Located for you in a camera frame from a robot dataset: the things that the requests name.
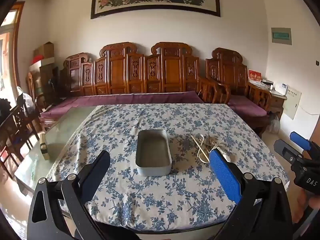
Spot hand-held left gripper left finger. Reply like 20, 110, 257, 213
26, 151, 111, 240

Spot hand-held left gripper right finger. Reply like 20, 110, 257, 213
209, 149, 293, 240

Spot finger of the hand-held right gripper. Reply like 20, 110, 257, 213
274, 139, 304, 166
289, 131, 313, 152

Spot white plastic spoon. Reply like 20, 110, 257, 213
222, 152, 238, 163
196, 141, 227, 162

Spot wooden chopstick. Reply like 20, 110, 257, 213
191, 135, 210, 163
193, 134, 206, 153

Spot grey rectangular container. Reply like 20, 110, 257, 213
135, 129, 173, 177

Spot person's right hand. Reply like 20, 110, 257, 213
292, 189, 320, 225

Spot translucent plastic bag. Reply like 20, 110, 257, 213
266, 114, 280, 134

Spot blue floral tablecloth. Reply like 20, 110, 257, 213
46, 104, 290, 233

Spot wooden side table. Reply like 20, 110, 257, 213
269, 90, 288, 120

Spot white telephone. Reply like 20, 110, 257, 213
274, 82, 288, 95

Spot purple armchair cushion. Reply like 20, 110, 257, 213
227, 96, 268, 117

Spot small beige green box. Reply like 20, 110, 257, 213
40, 132, 51, 161

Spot long purple sofa cushion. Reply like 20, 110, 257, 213
40, 91, 204, 121

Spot red desk calendar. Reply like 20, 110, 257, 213
248, 69, 262, 84

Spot dark wooden dining chair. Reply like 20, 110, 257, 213
0, 97, 42, 172

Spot carved wooden armchair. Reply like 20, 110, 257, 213
197, 47, 273, 138

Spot carved wooden sofa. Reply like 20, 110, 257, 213
61, 42, 225, 105

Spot white plastic bag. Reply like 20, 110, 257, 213
17, 87, 36, 111

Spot dark cabinet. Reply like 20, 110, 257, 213
39, 65, 61, 101

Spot black bag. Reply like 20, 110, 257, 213
0, 98, 13, 121

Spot white cardboard box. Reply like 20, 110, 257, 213
29, 57, 55, 72

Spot brown cardboard box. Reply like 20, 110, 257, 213
34, 42, 55, 60

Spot white wall distribution box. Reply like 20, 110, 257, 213
282, 87, 302, 120

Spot grey wall panel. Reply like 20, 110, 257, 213
271, 27, 292, 45

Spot wooden door frame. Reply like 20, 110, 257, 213
9, 1, 26, 90

